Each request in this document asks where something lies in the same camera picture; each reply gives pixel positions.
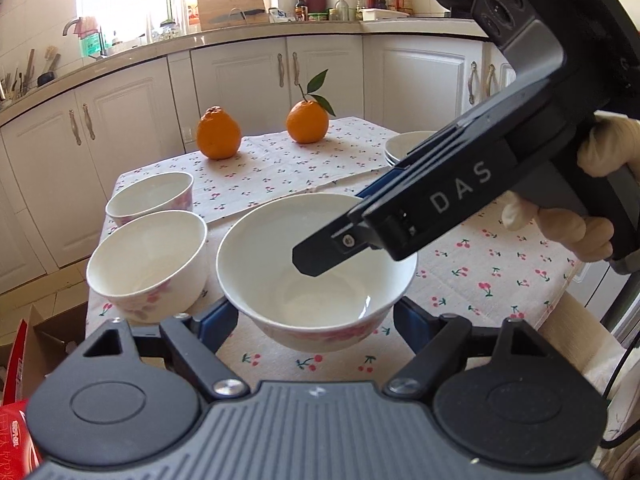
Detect white plate with fruit print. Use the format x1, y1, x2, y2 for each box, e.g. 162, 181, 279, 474
384, 131, 435, 167

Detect white bowl pink flowers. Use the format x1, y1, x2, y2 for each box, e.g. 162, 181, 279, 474
216, 193, 418, 353
87, 210, 209, 324
105, 171, 194, 226

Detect white kitchen cabinets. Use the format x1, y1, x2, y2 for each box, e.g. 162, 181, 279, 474
1, 32, 515, 273

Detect right hand in white glove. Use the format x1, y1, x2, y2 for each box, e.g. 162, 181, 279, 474
501, 116, 639, 262

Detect orange with green leaves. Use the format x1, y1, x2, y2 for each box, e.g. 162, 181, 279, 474
285, 70, 335, 144

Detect cherry print tablecloth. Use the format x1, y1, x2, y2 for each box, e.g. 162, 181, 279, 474
116, 118, 589, 383

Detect bumpy orange without leaf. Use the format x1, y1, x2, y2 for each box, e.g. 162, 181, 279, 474
196, 106, 242, 160

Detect red cardboard box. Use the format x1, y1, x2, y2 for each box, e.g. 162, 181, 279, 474
0, 320, 41, 480

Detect wooden cutting board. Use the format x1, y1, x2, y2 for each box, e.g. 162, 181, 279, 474
198, 0, 269, 30

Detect black cable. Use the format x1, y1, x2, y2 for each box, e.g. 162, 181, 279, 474
598, 334, 640, 451

